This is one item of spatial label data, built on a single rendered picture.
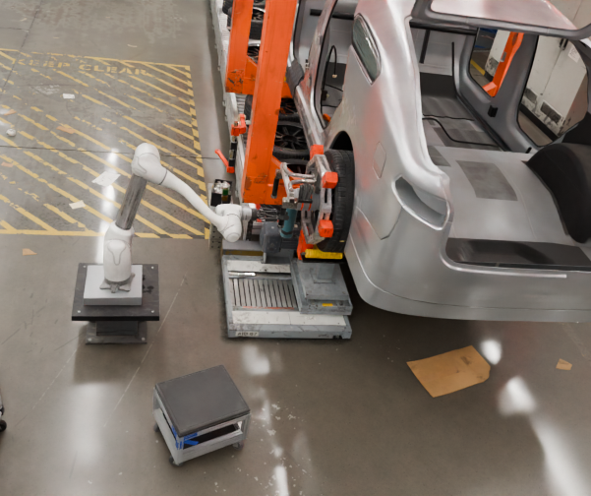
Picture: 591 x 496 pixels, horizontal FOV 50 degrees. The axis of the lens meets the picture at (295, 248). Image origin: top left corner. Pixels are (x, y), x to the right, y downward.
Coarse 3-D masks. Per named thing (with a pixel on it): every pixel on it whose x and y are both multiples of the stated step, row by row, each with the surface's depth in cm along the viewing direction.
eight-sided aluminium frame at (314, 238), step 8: (312, 160) 405; (320, 160) 390; (312, 168) 415; (320, 168) 384; (328, 168) 384; (320, 176) 382; (312, 184) 424; (328, 192) 378; (328, 200) 377; (320, 208) 378; (328, 208) 376; (304, 216) 425; (320, 216) 379; (328, 216) 380; (304, 224) 421; (304, 232) 417; (312, 232) 415; (312, 240) 395; (320, 240) 395
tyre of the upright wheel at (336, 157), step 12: (336, 156) 385; (348, 156) 389; (336, 168) 379; (348, 168) 379; (348, 180) 376; (336, 192) 376; (348, 192) 374; (336, 204) 375; (348, 204) 374; (312, 216) 432; (336, 216) 375; (348, 216) 376; (336, 228) 379; (348, 228) 381; (324, 240) 399; (336, 240) 386; (336, 252) 406
